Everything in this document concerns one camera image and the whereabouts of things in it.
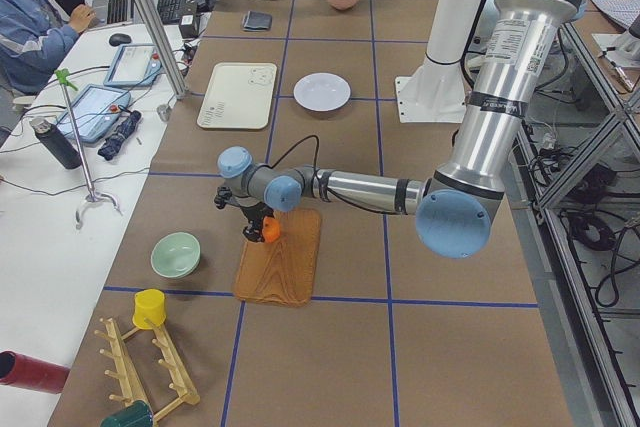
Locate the black water bottle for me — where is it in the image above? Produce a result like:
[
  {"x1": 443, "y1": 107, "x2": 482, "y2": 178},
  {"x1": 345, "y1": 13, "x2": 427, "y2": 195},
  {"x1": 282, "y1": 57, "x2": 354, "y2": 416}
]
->
[{"x1": 30, "y1": 117, "x2": 81, "y2": 170}]

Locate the folded grey cloth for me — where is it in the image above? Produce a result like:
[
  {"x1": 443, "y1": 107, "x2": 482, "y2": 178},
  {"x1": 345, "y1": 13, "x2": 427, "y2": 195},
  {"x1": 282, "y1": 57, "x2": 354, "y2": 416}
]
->
[{"x1": 242, "y1": 11, "x2": 273, "y2": 32}]

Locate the light green bowl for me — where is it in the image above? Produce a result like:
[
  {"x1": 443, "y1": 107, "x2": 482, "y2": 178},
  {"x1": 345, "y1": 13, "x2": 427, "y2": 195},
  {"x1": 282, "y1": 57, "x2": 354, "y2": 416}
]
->
[{"x1": 150, "y1": 232, "x2": 201, "y2": 279}]

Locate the folded navy umbrella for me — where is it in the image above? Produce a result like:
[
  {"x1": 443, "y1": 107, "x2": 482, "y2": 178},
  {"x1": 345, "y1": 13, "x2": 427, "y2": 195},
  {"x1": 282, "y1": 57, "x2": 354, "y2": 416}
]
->
[{"x1": 98, "y1": 110, "x2": 142, "y2": 161}]

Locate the person in blue jacket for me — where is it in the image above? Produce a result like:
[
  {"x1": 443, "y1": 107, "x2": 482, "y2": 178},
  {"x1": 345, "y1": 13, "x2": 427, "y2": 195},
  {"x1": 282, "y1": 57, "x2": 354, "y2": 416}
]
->
[{"x1": 1, "y1": 0, "x2": 95, "y2": 94}]

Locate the laptop computer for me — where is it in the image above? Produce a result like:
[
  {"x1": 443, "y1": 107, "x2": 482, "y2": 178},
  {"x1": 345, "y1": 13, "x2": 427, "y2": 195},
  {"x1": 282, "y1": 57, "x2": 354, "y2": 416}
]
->
[{"x1": 91, "y1": 0, "x2": 134, "y2": 27}]

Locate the cream bear tray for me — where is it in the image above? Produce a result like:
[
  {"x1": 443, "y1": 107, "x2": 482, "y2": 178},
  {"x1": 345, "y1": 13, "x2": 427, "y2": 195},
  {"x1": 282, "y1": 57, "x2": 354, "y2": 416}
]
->
[{"x1": 196, "y1": 62, "x2": 277, "y2": 130}]

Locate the red cylinder bottle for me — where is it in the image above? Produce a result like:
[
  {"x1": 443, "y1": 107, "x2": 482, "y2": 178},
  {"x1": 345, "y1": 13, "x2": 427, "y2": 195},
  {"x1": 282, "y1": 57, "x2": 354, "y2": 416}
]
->
[{"x1": 1, "y1": 351, "x2": 70, "y2": 394}]

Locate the yellow plastic cup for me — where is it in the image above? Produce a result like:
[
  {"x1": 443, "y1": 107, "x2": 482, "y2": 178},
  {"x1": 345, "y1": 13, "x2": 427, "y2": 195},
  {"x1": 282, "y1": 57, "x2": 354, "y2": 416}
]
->
[{"x1": 132, "y1": 289, "x2": 166, "y2": 330}]

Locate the black computer mouse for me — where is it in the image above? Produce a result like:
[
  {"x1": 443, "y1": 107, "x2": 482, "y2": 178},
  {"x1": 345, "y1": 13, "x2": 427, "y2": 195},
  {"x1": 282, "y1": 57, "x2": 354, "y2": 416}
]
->
[{"x1": 108, "y1": 33, "x2": 132, "y2": 47}]

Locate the orange mandarin fruit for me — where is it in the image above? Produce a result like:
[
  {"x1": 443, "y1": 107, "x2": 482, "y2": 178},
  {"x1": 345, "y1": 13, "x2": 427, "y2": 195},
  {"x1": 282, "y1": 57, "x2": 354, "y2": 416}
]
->
[{"x1": 262, "y1": 218, "x2": 281, "y2": 243}]

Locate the white round plate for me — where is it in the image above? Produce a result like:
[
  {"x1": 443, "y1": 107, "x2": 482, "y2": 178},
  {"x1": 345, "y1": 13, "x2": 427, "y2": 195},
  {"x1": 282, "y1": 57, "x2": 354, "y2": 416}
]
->
[{"x1": 293, "y1": 72, "x2": 351, "y2": 112}]

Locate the metal stand with green clip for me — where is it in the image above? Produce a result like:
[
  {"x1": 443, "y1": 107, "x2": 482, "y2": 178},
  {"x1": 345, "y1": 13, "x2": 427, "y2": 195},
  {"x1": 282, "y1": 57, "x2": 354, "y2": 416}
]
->
[{"x1": 54, "y1": 69, "x2": 122, "y2": 230}]

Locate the aluminium frame post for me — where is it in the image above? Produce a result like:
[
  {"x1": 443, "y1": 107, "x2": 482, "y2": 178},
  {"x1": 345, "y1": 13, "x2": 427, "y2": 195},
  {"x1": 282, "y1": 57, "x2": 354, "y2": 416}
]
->
[{"x1": 134, "y1": 0, "x2": 187, "y2": 100}]

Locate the far blue teach pendant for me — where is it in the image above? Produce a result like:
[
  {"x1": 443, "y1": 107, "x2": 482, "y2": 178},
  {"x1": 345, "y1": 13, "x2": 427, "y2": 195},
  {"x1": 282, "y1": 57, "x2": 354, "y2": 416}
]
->
[{"x1": 103, "y1": 43, "x2": 162, "y2": 88}]

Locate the dark green cup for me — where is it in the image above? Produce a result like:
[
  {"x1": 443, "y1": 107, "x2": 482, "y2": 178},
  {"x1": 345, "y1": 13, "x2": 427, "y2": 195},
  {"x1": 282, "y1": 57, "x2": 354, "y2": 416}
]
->
[{"x1": 100, "y1": 400, "x2": 154, "y2": 427}]

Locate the wooden cup rack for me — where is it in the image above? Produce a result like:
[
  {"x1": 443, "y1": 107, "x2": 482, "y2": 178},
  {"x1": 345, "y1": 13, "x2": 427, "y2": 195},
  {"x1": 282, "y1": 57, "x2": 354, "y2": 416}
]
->
[{"x1": 94, "y1": 317, "x2": 201, "y2": 426}]

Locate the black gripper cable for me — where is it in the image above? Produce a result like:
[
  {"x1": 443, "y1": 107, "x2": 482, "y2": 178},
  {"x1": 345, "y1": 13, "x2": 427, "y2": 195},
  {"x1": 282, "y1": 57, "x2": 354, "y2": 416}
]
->
[{"x1": 264, "y1": 134, "x2": 401, "y2": 216}]

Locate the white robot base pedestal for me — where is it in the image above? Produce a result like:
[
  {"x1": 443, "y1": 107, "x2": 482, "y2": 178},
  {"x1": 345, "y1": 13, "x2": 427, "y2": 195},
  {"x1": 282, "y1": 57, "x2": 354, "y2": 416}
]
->
[{"x1": 395, "y1": 0, "x2": 485, "y2": 123}]

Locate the near blue teach pendant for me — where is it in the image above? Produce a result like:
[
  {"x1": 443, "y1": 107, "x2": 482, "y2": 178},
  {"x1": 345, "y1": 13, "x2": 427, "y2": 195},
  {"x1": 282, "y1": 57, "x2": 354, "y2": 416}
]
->
[{"x1": 69, "y1": 84, "x2": 131, "y2": 144}]

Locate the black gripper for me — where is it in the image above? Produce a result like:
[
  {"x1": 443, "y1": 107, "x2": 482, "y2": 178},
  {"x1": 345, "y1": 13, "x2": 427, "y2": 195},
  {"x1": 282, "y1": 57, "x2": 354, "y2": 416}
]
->
[{"x1": 214, "y1": 185, "x2": 275, "y2": 243}]

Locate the blue teach pendant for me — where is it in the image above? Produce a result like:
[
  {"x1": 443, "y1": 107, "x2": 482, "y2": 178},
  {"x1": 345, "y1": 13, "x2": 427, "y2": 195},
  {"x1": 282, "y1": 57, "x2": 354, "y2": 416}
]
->
[
  {"x1": 103, "y1": 43, "x2": 162, "y2": 88},
  {"x1": 69, "y1": 84, "x2": 131, "y2": 144}
]

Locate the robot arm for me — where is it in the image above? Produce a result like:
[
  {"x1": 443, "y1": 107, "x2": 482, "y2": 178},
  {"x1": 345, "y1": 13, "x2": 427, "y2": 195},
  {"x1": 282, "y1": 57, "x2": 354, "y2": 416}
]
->
[{"x1": 214, "y1": 0, "x2": 586, "y2": 258}]

